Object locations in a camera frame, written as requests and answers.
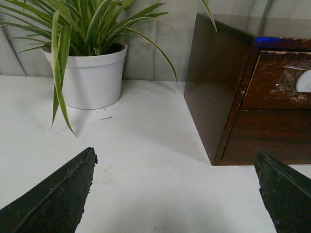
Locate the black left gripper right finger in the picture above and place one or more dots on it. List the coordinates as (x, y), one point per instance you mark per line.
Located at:
(286, 194)

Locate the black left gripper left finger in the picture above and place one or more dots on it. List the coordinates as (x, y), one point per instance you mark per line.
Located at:
(57, 203)

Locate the dark wooden drawer cabinet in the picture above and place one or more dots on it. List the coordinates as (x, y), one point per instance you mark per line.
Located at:
(223, 56)

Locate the white plant pot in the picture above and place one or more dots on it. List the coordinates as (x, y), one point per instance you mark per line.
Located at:
(94, 82)

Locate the green striped spider plant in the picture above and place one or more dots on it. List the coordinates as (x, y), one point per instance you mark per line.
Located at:
(76, 28)

